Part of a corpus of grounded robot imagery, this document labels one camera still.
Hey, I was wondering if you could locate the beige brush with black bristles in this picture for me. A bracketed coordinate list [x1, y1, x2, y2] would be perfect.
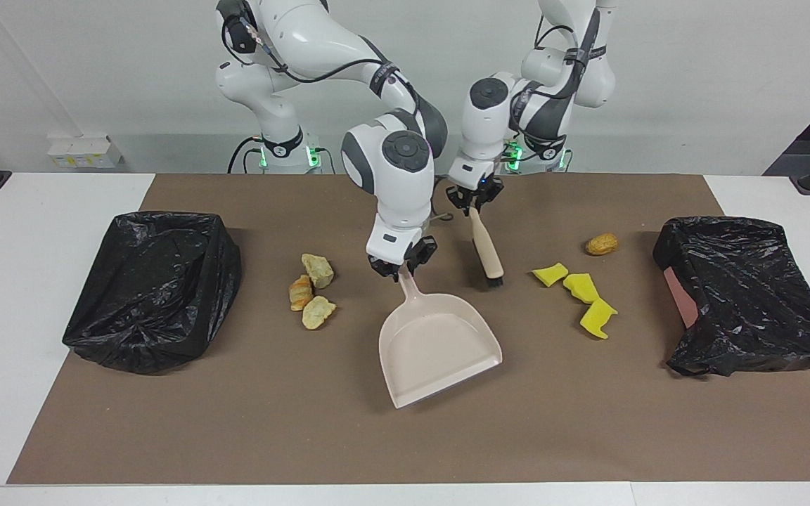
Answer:
[468, 206, 505, 289]

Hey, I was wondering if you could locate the pale bread chunk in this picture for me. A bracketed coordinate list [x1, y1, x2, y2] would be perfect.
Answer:
[302, 295, 338, 331]
[301, 254, 335, 290]

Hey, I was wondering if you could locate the orange striped croissant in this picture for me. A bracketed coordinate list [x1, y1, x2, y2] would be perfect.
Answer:
[288, 274, 314, 311]

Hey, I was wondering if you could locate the beige plastic dustpan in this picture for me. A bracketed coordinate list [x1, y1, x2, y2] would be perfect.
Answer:
[378, 271, 503, 410]

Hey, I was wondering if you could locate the yellow notched sponge piece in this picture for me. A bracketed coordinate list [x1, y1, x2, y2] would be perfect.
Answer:
[579, 297, 618, 340]

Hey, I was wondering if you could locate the pink plastic bin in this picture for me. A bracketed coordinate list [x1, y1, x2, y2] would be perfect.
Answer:
[663, 267, 699, 329]

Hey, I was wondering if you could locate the black plastic trash bag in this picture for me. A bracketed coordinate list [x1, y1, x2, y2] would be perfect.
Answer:
[652, 216, 810, 378]
[62, 211, 243, 375]

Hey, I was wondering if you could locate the brown table mat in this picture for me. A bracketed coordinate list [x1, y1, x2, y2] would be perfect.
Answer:
[8, 174, 810, 484]

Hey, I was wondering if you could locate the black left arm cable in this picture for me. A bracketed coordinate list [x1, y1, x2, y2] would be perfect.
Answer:
[535, 7, 603, 92]

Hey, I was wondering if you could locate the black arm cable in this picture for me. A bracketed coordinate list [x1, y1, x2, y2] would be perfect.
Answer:
[535, 7, 603, 92]
[222, 7, 455, 222]

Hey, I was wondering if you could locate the black base cable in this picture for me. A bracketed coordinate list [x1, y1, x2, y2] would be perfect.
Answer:
[228, 136, 265, 174]

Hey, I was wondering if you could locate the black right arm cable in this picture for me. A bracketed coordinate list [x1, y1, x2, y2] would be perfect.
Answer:
[222, 7, 455, 222]

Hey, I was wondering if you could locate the white wall socket box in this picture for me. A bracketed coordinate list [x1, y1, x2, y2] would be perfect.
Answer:
[46, 136, 124, 169]

